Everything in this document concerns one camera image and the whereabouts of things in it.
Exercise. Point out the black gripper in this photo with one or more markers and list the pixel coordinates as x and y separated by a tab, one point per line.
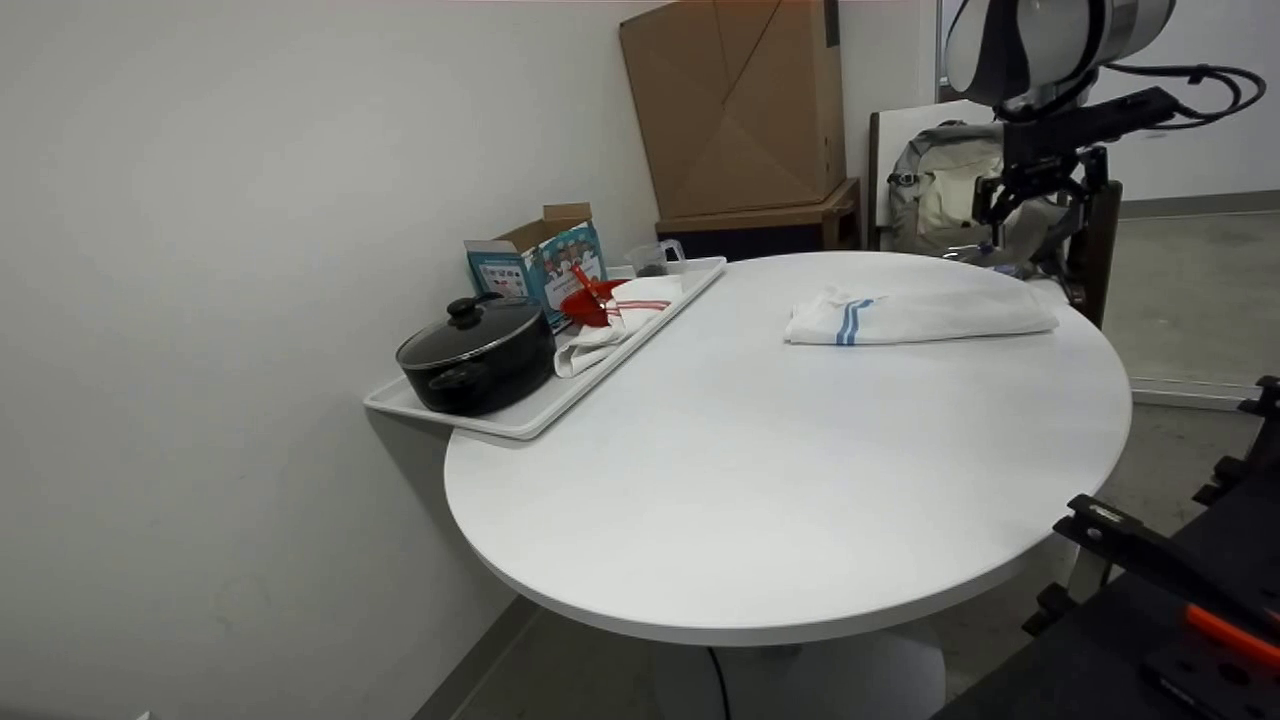
1037	175

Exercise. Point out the white towel with blue stripes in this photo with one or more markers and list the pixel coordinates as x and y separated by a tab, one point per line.
932	319

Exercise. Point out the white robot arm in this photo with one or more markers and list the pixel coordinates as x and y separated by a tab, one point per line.
1055	42

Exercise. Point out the dark wooden cabinet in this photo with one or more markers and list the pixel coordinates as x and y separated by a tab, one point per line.
746	242

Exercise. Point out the brown cardboard box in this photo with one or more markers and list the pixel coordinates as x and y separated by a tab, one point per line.
733	104

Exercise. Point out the white cloth with red stripe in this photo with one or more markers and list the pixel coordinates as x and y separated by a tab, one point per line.
641	296

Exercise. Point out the black toggle clamp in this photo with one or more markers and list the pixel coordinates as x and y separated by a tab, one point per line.
1048	610

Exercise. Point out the red star-shaped object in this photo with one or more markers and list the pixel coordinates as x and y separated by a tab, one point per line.
581	306

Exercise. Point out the blue printed cardboard box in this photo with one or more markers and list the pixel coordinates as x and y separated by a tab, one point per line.
565	260

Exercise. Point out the white rectangular tray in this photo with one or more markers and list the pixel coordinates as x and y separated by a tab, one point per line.
534	414

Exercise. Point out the black pot with lid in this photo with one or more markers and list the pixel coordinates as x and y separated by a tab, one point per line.
472	367

